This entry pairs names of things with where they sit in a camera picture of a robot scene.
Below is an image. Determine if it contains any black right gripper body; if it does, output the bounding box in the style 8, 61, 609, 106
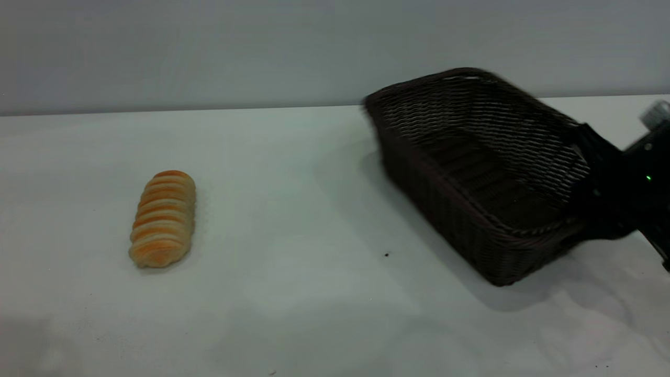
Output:
622, 120, 670, 273

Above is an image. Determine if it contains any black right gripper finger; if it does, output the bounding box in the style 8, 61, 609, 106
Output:
575, 123, 627, 173
569, 172, 637, 242

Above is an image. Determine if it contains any black wicker basket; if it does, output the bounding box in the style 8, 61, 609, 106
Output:
363, 67, 623, 287

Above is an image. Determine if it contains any striped golden bread roll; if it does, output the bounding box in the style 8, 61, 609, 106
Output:
129, 170, 197, 269

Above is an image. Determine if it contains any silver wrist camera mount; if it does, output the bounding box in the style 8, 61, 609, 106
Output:
641, 101, 670, 129

